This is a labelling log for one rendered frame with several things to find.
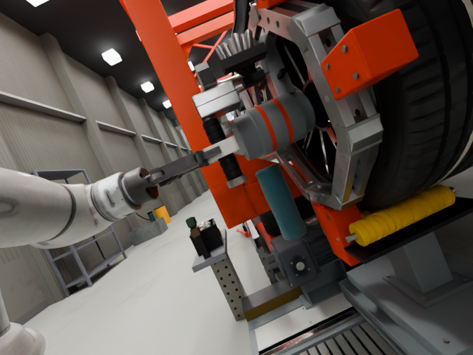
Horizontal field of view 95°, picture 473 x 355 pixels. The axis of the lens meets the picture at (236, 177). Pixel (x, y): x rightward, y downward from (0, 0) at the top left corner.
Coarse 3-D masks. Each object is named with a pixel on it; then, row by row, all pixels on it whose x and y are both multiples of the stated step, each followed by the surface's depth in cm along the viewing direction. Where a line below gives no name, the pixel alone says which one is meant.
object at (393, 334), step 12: (348, 288) 88; (348, 300) 88; (360, 300) 80; (360, 312) 80; (372, 312) 74; (372, 324) 73; (384, 324) 68; (396, 324) 66; (384, 336) 67; (396, 336) 63; (408, 336) 62; (396, 348) 63; (408, 348) 59; (420, 348) 57
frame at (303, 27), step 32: (256, 32) 56; (288, 32) 41; (320, 32) 36; (320, 64) 36; (256, 96) 81; (320, 96) 40; (352, 96) 39; (352, 128) 37; (288, 160) 87; (352, 160) 40; (320, 192) 62; (352, 192) 52
